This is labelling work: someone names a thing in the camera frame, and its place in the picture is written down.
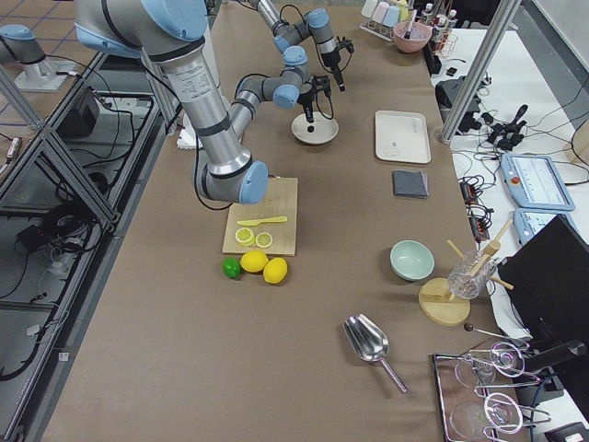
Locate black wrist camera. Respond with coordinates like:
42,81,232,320
337,36,354,55
311,76,331,99

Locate yellow lemon far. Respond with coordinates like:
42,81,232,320
263,257,288,285

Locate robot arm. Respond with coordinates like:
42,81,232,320
75,1,309,204
248,0,354,91

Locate upper teach pendant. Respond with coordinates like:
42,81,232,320
500,153,575,212

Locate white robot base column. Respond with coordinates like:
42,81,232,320
177,27,231,152

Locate yellow plastic knife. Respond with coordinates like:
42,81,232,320
236,215,288,227

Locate pink bowl with ice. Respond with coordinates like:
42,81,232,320
393,21,433,53

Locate green lime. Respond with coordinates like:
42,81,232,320
222,258,241,279

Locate copper wire bottle rack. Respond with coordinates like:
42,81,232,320
420,1,457,58

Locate wooden cup stand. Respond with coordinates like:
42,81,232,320
419,219,514,326

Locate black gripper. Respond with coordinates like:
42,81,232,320
297,85,316,124
319,48,345,91

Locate upper lemon slice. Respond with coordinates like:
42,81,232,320
255,232,273,249

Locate black monitor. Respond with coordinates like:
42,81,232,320
499,215,588,345

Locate white cup rack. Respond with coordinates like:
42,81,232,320
360,0,414,42

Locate cream rabbit tray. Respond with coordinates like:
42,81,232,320
375,110,432,164

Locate black camera cable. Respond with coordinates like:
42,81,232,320
315,80,336,122
279,4,356,74

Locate mint green bowl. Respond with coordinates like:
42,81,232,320
389,239,434,281

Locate wooden cutting board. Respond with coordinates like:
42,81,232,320
222,178,298,256

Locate grey folded cloth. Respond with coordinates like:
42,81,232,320
392,169,429,199

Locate spare robot base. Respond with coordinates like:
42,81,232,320
1,24,65,92

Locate aluminium frame post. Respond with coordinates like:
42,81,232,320
439,0,521,145

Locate lower teach pendant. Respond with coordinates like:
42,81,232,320
513,208,574,246

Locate steel ice scoop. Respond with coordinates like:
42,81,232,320
342,313,409,394

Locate yellow lemon near lime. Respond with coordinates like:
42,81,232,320
239,250,269,273

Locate clear crystal glass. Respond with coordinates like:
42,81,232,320
447,250,497,301

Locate beige round plate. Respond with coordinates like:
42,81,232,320
291,111,339,145

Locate teach pendant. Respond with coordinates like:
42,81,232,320
513,208,574,246
500,153,575,212

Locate black wire glass rack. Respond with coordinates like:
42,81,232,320
432,341,551,441

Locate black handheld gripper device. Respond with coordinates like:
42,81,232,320
481,104,528,152

